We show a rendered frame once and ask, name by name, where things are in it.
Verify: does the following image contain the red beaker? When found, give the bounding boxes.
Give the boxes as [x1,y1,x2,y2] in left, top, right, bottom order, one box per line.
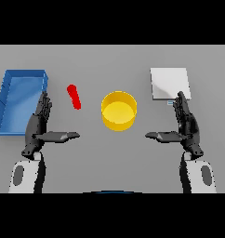
[66,84,82,111]

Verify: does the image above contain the yellow bowl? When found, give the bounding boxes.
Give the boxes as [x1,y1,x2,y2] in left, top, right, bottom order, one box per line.
[100,90,139,132]

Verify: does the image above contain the pale square measuring scale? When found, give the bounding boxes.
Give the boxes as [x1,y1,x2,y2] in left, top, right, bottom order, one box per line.
[150,67,192,105]

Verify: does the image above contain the blue tray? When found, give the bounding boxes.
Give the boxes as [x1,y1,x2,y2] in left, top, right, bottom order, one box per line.
[0,69,49,137]

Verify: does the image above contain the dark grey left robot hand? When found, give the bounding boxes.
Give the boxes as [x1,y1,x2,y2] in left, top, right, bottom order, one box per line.
[20,90,81,161]

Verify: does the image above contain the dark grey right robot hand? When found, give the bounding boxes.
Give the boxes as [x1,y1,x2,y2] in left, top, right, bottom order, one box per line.
[144,90,205,161]

